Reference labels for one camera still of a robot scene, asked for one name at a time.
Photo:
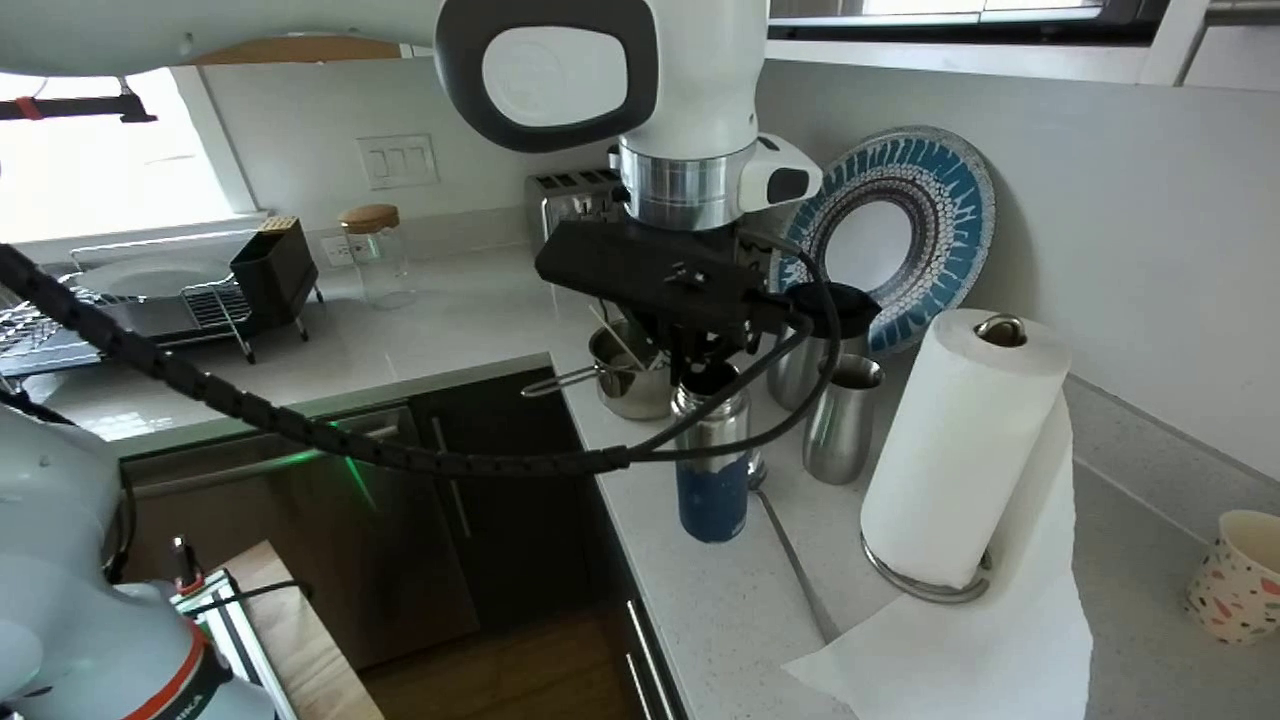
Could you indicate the white paper towel roll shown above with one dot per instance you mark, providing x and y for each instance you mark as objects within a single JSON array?
[{"x": 961, "y": 440}]

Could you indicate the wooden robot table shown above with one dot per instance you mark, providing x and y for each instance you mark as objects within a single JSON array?
[{"x": 302, "y": 640}]

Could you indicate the open steel cup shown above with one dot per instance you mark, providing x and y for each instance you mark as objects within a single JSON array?
[{"x": 841, "y": 424}]

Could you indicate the built-in steel microwave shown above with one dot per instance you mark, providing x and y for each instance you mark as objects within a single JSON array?
[{"x": 961, "y": 13}]

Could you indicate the glass jar wooden lid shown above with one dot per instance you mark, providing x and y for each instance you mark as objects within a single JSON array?
[{"x": 375, "y": 252}]

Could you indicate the patterned paper cup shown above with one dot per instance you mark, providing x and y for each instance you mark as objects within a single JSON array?
[{"x": 1240, "y": 582}]

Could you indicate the blue white decorative plate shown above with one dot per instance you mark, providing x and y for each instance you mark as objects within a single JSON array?
[{"x": 932, "y": 185}]

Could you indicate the blue steel flask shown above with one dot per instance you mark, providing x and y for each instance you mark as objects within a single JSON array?
[{"x": 712, "y": 492}]

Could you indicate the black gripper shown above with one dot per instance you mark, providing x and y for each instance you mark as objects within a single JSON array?
[{"x": 712, "y": 333}]

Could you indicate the black cutlery holder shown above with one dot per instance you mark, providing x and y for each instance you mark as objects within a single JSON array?
[{"x": 278, "y": 273}]

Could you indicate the steel canister black lid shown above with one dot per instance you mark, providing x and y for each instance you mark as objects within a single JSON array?
[{"x": 844, "y": 313}]

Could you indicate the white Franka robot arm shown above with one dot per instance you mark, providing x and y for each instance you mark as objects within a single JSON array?
[{"x": 692, "y": 81}]

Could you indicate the steel toaster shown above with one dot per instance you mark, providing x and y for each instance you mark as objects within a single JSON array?
[{"x": 574, "y": 201}]

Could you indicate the dark base cabinet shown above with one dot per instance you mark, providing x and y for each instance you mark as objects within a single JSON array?
[
  {"x": 521, "y": 506},
  {"x": 634, "y": 626}
]

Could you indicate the white wall switch plate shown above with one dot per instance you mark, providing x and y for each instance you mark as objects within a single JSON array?
[{"x": 398, "y": 163}]

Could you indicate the black boom orange clamps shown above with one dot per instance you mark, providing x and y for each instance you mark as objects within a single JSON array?
[{"x": 67, "y": 104}]

